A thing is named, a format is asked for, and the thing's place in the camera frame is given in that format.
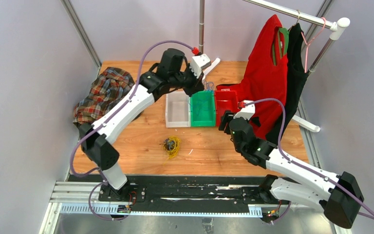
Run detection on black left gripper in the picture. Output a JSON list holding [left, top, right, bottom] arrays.
[[170, 63, 206, 98]]

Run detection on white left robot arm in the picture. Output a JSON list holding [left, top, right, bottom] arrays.
[[79, 48, 211, 201]]

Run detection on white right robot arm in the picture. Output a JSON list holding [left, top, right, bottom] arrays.
[[219, 111, 364, 229]]

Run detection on red plastic bin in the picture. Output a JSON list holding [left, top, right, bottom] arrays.
[[214, 90, 239, 127]]

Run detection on white plastic bin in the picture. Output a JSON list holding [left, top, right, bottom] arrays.
[[165, 91, 191, 128]]

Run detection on green plastic bin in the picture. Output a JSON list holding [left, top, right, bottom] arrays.
[[189, 91, 216, 127]]

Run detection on red sweater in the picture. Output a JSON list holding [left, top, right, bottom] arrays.
[[216, 15, 288, 139]]

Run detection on plaid shirt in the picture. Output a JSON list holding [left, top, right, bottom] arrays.
[[73, 67, 135, 128]]

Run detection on black garment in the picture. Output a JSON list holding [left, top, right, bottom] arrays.
[[263, 23, 308, 145]]

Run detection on green hanger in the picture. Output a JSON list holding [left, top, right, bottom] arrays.
[[272, 27, 289, 66]]

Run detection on pink hanger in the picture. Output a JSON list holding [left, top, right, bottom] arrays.
[[301, 17, 326, 74]]

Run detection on silver clothes rack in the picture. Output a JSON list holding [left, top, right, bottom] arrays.
[[197, 0, 350, 133]]

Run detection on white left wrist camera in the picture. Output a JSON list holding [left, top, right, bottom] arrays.
[[189, 54, 211, 79]]

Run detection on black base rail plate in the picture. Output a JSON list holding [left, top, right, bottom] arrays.
[[98, 175, 289, 214]]

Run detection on aluminium frame rail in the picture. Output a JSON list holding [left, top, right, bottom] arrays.
[[38, 180, 352, 234]]

